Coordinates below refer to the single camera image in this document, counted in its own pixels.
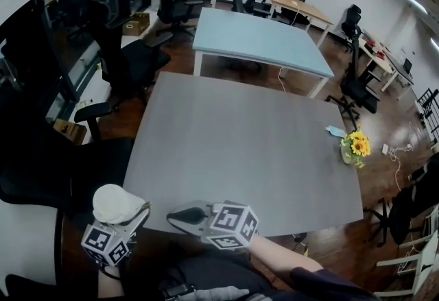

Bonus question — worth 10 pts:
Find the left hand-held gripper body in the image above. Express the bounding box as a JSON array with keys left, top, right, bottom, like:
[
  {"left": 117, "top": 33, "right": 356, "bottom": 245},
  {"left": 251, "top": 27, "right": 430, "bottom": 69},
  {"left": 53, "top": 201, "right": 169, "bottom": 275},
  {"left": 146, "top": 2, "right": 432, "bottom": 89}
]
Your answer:
[{"left": 80, "top": 207, "right": 152, "bottom": 267}]

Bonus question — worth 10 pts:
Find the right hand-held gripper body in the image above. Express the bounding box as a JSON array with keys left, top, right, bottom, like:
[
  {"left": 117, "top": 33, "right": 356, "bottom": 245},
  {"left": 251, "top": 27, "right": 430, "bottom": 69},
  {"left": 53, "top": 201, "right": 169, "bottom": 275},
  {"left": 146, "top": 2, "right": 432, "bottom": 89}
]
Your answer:
[{"left": 201, "top": 199, "right": 260, "bottom": 252}]

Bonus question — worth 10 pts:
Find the white cap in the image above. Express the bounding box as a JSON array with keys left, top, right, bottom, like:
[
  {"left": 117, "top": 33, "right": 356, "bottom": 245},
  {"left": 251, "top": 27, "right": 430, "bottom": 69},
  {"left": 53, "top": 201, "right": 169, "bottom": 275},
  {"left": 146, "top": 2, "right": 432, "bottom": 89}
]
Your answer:
[{"left": 92, "top": 184, "right": 146, "bottom": 225}]

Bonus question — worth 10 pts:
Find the light blue face mask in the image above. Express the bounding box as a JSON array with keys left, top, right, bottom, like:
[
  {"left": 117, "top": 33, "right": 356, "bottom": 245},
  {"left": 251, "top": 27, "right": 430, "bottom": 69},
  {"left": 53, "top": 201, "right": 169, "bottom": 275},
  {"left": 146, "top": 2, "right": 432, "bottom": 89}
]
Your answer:
[{"left": 324, "top": 125, "right": 346, "bottom": 139}]

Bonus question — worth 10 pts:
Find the sunflower bouquet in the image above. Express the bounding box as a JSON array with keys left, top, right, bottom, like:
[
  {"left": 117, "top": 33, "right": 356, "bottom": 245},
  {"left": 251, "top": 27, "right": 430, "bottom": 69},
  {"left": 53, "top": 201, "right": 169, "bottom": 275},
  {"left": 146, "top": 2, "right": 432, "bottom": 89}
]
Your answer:
[{"left": 339, "top": 125, "right": 372, "bottom": 169}]

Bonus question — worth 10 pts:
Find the person's left forearm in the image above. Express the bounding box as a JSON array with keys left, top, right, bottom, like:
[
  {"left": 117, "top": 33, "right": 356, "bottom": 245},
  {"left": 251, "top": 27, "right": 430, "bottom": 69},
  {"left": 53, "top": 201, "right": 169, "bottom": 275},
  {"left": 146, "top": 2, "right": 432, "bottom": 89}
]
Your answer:
[{"left": 97, "top": 263, "right": 125, "bottom": 301}]

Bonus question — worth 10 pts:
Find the person's right forearm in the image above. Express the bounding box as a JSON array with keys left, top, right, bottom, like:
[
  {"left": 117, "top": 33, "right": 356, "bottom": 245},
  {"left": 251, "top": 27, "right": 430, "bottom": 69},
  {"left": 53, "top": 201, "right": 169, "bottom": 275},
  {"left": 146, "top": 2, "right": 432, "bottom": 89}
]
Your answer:
[{"left": 247, "top": 233, "right": 325, "bottom": 284}]

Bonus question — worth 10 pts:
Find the person's dark clothing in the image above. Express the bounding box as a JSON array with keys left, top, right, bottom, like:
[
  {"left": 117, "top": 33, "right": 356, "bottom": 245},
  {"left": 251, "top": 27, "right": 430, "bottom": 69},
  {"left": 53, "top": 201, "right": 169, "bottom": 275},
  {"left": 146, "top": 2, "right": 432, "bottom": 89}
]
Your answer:
[{"left": 120, "top": 250, "right": 380, "bottom": 301}]

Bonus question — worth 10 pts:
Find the black body-worn device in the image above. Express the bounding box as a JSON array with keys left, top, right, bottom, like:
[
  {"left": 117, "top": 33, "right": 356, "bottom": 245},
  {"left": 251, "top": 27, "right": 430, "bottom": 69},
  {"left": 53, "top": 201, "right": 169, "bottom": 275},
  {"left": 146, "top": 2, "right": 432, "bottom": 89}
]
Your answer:
[{"left": 161, "top": 282, "right": 196, "bottom": 299}]

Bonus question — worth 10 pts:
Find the grey table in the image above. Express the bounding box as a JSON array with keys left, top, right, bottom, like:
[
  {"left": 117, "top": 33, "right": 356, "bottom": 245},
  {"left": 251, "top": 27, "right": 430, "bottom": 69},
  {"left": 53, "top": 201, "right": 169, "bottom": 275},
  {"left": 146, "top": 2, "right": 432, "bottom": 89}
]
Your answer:
[{"left": 122, "top": 71, "right": 364, "bottom": 237}]

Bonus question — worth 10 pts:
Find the small cardboard box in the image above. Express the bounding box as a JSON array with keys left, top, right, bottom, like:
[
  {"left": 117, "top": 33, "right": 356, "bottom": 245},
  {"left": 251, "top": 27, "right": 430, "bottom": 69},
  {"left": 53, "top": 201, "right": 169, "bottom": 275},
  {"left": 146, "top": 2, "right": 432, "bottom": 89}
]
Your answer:
[{"left": 52, "top": 119, "right": 87, "bottom": 146}]

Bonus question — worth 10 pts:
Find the light blue table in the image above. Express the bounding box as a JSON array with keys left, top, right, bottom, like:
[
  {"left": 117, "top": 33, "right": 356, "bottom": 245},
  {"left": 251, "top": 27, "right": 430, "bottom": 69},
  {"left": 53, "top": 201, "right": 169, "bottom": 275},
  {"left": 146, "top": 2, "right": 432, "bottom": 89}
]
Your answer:
[{"left": 191, "top": 7, "right": 335, "bottom": 99}]

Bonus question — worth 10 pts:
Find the open cardboard box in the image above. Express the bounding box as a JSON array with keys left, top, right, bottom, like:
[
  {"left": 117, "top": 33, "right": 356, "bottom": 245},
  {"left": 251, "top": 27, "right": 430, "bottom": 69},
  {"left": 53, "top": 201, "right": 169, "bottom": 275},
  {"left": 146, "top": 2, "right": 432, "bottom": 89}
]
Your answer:
[{"left": 122, "top": 12, "right": 151, "bottom": 37}]

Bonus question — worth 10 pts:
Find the long light wooden desk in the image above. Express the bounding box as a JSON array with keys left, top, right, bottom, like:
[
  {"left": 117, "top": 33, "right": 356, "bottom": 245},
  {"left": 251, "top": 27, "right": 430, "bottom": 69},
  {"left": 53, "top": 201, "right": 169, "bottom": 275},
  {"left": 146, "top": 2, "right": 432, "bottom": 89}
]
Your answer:
[{"left": 358, "top": 29, "right": 416, "bottom": 101}]

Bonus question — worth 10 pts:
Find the black metal rack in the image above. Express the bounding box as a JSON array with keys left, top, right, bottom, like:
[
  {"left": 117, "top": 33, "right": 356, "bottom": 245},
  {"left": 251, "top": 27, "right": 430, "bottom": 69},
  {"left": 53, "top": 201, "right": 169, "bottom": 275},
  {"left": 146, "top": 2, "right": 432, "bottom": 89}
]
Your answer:
[{"left": 416, "top": 88, "right": 439, "bottom": 143}]

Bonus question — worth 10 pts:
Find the wooden desk with white legs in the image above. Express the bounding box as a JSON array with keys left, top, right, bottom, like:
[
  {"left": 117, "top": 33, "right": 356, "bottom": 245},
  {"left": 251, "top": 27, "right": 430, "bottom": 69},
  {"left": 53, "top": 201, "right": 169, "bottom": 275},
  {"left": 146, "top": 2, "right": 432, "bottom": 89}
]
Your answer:
[{"left": 264, "top": 0, "right": 335, "bottom": 47}]

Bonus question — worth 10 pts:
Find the white floor cable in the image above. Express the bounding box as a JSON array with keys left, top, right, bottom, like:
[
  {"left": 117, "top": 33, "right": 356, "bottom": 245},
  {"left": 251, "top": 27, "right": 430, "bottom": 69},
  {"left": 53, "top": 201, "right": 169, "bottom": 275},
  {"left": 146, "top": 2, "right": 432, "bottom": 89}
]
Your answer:
[{"left": 387, "top": 121, "right": 418, "bottom": 191}]

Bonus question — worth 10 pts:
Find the white frame chair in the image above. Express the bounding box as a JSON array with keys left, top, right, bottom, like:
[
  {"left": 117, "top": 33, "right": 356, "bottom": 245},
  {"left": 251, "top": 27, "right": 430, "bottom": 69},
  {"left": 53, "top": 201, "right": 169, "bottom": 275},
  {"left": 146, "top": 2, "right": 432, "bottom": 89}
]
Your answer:
[{"left": 374, "top": 204, "right": 439, "bottom": 298}]

